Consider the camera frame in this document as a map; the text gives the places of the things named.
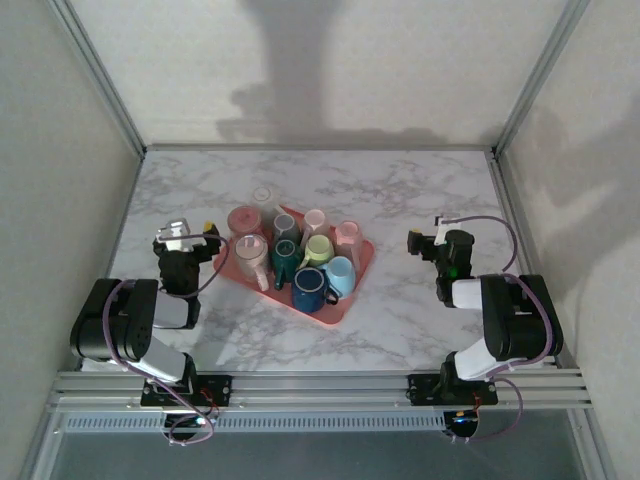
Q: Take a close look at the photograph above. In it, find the salmon pink plastic tray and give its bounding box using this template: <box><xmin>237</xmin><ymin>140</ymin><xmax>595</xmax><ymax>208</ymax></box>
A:
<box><xmin>213</xmin><ymin>203</ymin><xmax>377</xmax><ymax>327</ymax></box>

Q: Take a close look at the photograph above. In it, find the white mug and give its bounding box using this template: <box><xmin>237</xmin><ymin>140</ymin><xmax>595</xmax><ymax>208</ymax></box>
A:
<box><xmin>298</xmin><ymin>208</ymin><xmax>331</xmax><ymax>249</ymax></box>

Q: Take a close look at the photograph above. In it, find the grey mug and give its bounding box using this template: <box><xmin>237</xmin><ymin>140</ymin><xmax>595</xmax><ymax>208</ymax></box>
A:
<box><xmin>271</xmin><ymin>212</ymin><xmax>303</xmax><ymax>246</ymax></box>

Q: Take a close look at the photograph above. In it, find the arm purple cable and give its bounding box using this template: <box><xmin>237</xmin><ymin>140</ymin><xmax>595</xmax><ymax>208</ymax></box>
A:
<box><xmin>442</xmin><ymin>214</ymin><xmax>556</xmax><ymax>446</ymax></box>
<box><xmin>102</xmin><ymin>234</ymin><xmax>231</xmax><ymax>447</ymax></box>

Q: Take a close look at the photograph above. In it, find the small lit controller board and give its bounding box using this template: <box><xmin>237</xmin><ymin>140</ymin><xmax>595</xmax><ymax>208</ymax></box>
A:
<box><xmin>162</xmin><ymin>412</ymin><xmax>217</xmax><ymax>444</ymax></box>
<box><xmin>444</xmin><ymin>410</ymin><xmax>482</xmax><ymax>444</ymax></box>

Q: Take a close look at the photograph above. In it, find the grey slotted cable duct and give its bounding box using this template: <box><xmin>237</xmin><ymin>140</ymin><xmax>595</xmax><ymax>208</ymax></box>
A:
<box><xmin>63</xmin><ymin>414</ymin><xmax>447</xmax><ymax>434</ymax></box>

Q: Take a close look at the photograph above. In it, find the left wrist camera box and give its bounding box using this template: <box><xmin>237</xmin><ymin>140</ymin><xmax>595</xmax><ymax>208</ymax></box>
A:
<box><xmin>153</xmin><ymin>217</ymin><xmax>195</xmax><ymax>253</ymax></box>

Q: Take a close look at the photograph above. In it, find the aluminium side rail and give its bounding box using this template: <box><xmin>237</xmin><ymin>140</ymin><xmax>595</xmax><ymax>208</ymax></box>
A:
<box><xmin>77</xmin><ymin>149</ymin><xmax>147</xmax><ymax>372</ymax></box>
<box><xmin>488</xmin><ymin>152</ymin><xmax>576</xmax><ymax>372</ymax></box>

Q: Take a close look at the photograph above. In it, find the light green mug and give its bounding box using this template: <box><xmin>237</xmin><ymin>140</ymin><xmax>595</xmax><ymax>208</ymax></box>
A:
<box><xmin>299</xmin><ymin>233</ymin><xmax>335</xmax><ymax>269</ymax></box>

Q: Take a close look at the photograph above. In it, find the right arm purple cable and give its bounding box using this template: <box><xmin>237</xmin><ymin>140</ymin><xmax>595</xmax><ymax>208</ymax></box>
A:
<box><xmin>442</xmin><ymin>214</ymin><xmax>556</xmax><ymax>446</ymax></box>

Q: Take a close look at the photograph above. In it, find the speckled pink mug red inside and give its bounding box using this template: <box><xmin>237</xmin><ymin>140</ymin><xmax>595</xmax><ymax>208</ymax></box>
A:
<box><xmin>227</xmin><ymin>205</ymin><xmax>264</xmax><ymax>236</ymax></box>

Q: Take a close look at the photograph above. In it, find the dark green mug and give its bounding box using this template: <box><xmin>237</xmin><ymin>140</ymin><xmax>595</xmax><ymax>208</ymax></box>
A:
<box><xmin>271</xmin><ymin>238</ymin><xmax>304</xmax><ymax>291</ymax></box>

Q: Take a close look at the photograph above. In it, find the aluminium back rail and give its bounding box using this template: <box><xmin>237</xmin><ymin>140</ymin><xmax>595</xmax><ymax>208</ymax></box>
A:
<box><xmin>142</xmin><ymin>143</ymin><xmax>499</xmax><ymax>153</ymax></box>

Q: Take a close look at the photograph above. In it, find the light blue mug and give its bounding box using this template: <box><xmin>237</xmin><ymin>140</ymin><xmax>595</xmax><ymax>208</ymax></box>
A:
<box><xmin>319</xmin><ymin>255</ymin><xmax>358</xmax><ymax>300</ymax></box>

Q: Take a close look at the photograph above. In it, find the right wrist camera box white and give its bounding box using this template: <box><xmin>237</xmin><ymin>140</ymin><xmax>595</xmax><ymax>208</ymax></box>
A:
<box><xmin>433</xmin><ymin>214</ymin><xmax>464</xmax><ymax>246</ymax></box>

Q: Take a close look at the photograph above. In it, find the pale pink mug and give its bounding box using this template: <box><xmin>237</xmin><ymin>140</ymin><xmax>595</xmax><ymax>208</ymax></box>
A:
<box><xmin>233</xmin><ymin>233</ymin><xmax>272</xmax><ymax>292</ymax></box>

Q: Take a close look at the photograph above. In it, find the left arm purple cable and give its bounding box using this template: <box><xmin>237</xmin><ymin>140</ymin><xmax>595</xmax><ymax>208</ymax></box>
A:
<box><xmin>102</xmin><ymin>234</ymin><xmax>231</xmax><ymax>447</ymax></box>

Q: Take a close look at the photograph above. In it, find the navy blue mug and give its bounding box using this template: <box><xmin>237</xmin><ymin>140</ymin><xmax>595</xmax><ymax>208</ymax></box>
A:
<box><xmin>291</xmin><ymin>267</ymin><xmax>340</xmax><ymax>314</ymax></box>

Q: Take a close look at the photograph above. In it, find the aluminium frame post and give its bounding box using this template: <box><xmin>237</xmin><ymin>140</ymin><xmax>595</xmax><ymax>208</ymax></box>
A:
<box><xmin>492</xmin><ymin>0</ymin><xmax>592</xmax><ymax>157</ymax></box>
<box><xmin>47</xmin><ymin>0</ymin><xmax>149</xmax><ymax>157</ymax></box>

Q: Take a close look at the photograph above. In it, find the aluminium front rail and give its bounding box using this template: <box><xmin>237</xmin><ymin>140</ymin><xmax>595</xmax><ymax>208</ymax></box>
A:
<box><xmin>47</xmin><ymin>368</ymin><xmax>595</xmax><ymax>414</ymax></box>

